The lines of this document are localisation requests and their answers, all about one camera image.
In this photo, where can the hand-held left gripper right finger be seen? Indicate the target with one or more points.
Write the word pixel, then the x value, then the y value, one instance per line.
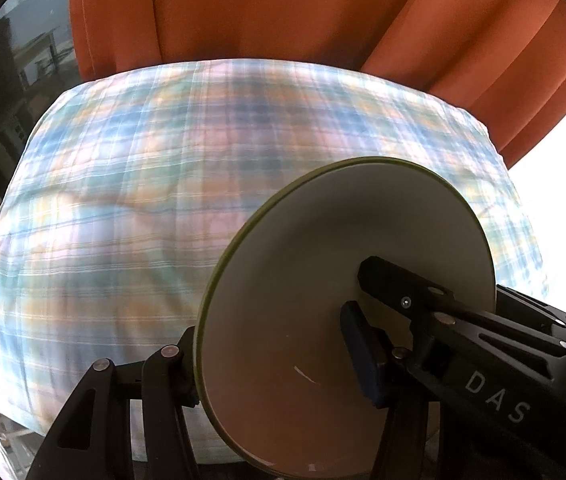
pixel 365 355

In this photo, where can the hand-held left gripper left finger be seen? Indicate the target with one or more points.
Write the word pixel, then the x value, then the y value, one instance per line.
pixel 170 375

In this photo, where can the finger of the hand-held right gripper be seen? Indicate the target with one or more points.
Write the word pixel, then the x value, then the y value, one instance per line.
pixel 388 282
pixel 538 310

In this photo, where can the white bowl with blue floral print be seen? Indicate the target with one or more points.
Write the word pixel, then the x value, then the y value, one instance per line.
pixel 313 270

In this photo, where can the plaid pastel tablecloth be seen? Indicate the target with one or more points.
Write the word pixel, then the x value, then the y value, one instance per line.
pixel 138 210

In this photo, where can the dark glass window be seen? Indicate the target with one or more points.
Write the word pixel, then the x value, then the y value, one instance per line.
pixel 13 60

